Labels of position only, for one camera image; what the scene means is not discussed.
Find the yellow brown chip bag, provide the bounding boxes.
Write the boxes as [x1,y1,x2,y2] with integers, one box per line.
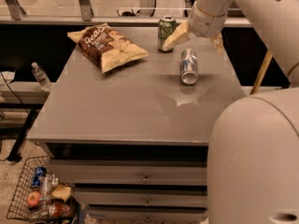
[67,23,149,73]

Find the green soda can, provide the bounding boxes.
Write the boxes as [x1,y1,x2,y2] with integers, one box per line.
[158,16,177,52]

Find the red apple in basket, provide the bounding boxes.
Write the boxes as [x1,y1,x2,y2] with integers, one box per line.
[27,191,40,208]

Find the clear plastic water bottle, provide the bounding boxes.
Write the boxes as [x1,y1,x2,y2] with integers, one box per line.
[32,63,51,92]

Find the blue can in basket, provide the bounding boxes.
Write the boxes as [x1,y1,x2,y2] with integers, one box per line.
[31,166,47,188]

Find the metal window rail frame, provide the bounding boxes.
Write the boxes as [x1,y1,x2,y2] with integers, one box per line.
[0,0,253,29]

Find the yellow sponge in basket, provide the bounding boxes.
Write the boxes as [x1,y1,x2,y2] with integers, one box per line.
[51,185,71,202]

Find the black wire basket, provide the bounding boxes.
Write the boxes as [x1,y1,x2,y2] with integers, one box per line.
[6,155,78,224]

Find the grey drawer cabinet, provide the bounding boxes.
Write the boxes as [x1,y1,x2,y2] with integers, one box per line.
[29,27,243,224]

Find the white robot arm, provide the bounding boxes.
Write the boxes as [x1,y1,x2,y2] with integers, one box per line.
[188,0,299,224]

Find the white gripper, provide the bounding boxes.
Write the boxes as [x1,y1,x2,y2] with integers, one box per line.
[163,2,225,56]

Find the grey side bench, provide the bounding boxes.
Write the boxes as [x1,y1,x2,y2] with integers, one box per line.
[0,82,49,162]

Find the plastic bottle in basket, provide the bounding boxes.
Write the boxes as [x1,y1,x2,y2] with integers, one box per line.
[39,174,58,209]

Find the silver blue redbull can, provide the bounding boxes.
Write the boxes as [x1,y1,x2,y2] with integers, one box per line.
[180,49,198,85]

